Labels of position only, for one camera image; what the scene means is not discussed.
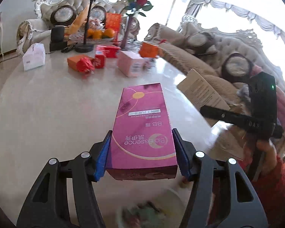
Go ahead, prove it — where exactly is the orange box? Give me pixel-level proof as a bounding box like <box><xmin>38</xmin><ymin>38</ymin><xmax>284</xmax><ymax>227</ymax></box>
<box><xmin>67</xmin><ymin>54</ymin><xmax>92</xmax><ymax>72</ymax></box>

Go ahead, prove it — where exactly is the red toothpaste box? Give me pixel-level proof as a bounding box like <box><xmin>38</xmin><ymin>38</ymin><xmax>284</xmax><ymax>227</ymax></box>
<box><xmin>93</xmin><ymin>50</ymin><xmax>106</xmax><ymax>69</ymax></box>
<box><xmin>96</xmin><ymin>45</ymin><xmax>121</xmax><ymax>58</ymax></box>

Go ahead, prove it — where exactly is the red wrapper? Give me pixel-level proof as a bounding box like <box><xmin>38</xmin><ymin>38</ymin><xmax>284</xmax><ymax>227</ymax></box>
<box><xmin>76</xmin><ymin>57</ymin><xmax>95</xmax><ymax>73</ymax></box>

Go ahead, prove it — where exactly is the far cream sofa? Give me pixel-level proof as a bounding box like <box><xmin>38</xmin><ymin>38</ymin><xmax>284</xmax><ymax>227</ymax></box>
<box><xmin>16</xmin><ymin>0</ymin><xmax>128</xmax><ymax>56</ymax></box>

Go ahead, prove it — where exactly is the pink Bio-essence box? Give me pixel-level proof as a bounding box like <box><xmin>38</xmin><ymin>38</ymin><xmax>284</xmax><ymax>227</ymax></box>
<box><xmin>105</xmin><ymin>83</ymin><xmax>177</xmax><ymax>181</ymax></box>

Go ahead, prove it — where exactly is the fruit tray with oranges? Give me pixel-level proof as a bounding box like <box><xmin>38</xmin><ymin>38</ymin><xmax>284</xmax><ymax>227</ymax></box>
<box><xmin>69</xmin><ymin>18</ymin><xmax>116</xmax><ymax>44</ymax></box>

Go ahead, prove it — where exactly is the white tissue pack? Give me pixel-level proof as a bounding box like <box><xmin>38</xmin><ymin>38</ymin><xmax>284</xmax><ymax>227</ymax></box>
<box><xmin>22</xmin><ymin>43</ymin><xmax>46</xmax><ymax>72</ymax></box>

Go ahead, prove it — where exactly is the red toothpaste box front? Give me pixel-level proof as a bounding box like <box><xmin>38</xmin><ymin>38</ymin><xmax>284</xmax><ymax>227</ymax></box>
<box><xmin>93</xmin><ymin>50</ymin><xmax>106</xmax><ymax>69</ymax></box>

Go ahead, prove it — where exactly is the rose vase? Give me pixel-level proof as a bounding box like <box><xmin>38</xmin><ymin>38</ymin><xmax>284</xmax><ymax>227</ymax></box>
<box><xmin>120</xmin><ymin>0</ymin><xmax>153</xmax><ymax>49</ymax></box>

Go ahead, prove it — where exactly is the orange mug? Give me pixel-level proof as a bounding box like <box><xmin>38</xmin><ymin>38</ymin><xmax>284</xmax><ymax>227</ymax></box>
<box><xmin>139</xmin><ymin>42</ymin><xmax>158</xmax><ymax>58</ymax></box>

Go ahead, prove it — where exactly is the light pink carton box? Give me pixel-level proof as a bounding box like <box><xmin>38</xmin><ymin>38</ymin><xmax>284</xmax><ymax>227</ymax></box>
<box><xmin>117</xmin><ymin>51</ymin><xmax>147</xmax><ymax>78</ymax></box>

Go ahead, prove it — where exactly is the black phone stand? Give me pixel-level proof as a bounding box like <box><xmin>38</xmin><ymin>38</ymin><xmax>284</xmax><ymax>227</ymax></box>
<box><xmin>74</xmin><ymin>0</ymin><xmax>95</xmax><ymax>53</ymax></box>

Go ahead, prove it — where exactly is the red gift box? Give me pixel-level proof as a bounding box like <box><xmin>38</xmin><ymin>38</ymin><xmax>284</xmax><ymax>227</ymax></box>
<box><xmin>105</xmin><ymin>13</ymin><xmax>122</xmax><ymax>32</ymax></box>

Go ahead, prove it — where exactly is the side beige sofa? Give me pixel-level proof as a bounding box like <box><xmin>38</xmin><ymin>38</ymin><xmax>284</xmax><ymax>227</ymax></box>
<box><xmin>144</xmin><ymin>14</ymin><xmax>285</xmax><ymax>157</ymax></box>

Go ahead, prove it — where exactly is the black speaker box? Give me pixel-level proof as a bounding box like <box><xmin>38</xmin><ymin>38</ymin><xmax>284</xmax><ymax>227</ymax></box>
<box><xmin>49</xmin><ymin>26</ymin><xmax>68</xmax><ymax>52</ymax></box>

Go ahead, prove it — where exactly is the paper sheet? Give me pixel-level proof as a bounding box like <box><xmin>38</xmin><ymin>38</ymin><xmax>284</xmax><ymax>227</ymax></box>
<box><xmin>177</xmin><ymin>69</ymin><xmax>230</xmax><ymax>111</ymax></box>

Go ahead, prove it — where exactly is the red toothpaste box back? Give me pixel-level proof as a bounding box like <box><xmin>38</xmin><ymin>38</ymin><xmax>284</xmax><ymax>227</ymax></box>
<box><xmin>96</xmin><ymin>45</ymin><xmax>121</xmax><ymax>58</ymax></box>

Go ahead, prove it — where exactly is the person's right hand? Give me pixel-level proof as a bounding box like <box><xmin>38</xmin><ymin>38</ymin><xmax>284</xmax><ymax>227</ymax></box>
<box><xmin>243</xmin><ymin>133</ymin><xmax>278</xmax><ymax>176</ymax></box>

